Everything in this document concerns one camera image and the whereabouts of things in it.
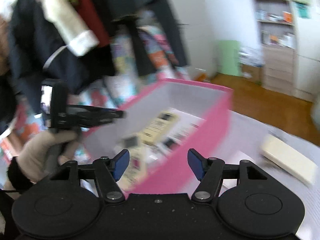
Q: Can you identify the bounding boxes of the green folding stool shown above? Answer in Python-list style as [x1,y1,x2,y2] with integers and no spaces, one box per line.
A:
[217,40,243,77]

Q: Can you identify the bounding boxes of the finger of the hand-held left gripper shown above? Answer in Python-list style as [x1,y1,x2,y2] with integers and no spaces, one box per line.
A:
[79,110,127,128]
[67,104,121,115]

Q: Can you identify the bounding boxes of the small cardboard box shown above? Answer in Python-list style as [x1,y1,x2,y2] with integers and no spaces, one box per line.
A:
[241,64,263,83]

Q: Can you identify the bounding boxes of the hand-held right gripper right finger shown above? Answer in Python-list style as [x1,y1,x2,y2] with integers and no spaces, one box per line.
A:
[187,149,269,204]

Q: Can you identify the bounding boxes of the person's left forearm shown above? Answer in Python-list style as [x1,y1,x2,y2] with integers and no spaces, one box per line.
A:
[6,156,34,194]

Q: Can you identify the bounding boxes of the dark navy coat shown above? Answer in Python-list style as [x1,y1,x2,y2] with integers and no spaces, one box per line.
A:
[7,0,115,95]

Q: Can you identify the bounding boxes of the teal hanging tag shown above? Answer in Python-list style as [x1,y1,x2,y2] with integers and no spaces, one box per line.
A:
[293,1,312,19]

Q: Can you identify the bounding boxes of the red hanging garment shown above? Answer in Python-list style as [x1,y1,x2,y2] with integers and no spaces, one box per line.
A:
[75,0,112,48]

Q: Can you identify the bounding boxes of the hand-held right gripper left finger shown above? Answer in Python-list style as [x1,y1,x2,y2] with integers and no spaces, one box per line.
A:
[49,149,130,204]

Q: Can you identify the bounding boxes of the yellowed remote control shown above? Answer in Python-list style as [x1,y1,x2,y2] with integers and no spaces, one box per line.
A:
[141,110,180,145]

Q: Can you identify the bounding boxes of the light wooden wardrobe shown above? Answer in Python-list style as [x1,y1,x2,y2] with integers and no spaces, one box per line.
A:
[287,0,320,103]

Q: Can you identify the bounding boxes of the white quilted table cloth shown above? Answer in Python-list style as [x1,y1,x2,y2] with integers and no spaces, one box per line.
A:
[220,110,320,240]

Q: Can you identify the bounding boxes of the cream fleece garment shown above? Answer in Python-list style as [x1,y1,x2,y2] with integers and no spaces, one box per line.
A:
[41,0,99,57]

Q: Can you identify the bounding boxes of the pink cardboard box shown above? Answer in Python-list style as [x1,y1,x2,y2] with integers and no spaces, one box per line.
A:
[82,78,234,194]

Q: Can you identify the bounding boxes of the dark grey hooded garment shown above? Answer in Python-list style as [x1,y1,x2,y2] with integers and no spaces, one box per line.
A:
[150,0,188,68]

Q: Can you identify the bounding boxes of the light wooden shelf unit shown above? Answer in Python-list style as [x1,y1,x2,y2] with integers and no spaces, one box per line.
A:
[251,0,298,90]

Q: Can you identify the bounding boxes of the person's left hand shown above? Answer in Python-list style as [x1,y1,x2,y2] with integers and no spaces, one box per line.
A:
[21,129,79,182]

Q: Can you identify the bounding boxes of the white packages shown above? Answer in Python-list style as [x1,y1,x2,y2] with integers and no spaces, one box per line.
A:
[237,46,263,67]

